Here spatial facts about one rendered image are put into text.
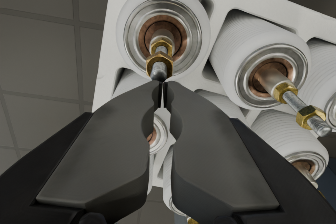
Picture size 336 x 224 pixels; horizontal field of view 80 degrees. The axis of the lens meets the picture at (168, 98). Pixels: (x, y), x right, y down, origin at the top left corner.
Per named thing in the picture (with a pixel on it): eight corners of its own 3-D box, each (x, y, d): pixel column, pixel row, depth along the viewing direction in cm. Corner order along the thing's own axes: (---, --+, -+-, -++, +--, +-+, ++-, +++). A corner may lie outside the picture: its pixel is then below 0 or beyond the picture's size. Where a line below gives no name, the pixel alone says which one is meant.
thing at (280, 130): (221, 108, 46) (250, 176, 30) (252, 76, 42) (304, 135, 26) (251, 126, 48) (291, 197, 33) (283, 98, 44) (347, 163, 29)
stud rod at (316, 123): (271, 80, 20) (320, 128, 14) (281, 78, 20) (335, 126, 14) (270, 88, 21) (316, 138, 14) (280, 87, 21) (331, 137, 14)
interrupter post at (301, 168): (284, 169, 30) (296, 190, 27) (297, 160, 29) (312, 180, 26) (294, 175, 31) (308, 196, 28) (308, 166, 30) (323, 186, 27)
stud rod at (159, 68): (167, 50, 19) (166, 85, 12) (157, 49, 19) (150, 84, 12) (168, 39, 18) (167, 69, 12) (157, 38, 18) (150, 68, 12)
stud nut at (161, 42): (171, 60, 18) (171, 64, 17) (152, 60, 17) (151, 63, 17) (172, 37, 17) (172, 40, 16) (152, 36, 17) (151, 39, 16)
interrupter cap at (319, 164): (259, 173, 30) (261, 177, 30) (301, 141, 27) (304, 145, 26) (292, 190, 32) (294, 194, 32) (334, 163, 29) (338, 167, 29)
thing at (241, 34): (199, 12, 35) (225, 40, 20) (255, 4, 35) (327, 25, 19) (202, 64, 40) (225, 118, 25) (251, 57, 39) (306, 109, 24)
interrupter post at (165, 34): (177, 49, 20) (178, 60, 17) (154, 53, 21) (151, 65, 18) (173, 25, 19) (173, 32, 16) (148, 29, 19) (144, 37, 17)
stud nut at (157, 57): (172, 78, 14) (172, 83, 13) (147, 77, 14) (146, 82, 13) (173, 50, 13) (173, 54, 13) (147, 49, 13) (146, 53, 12)
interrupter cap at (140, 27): (205, 68, 21) (206, 71, 21) (136, 80, 22) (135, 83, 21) (196, -11, 18) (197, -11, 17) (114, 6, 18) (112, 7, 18)
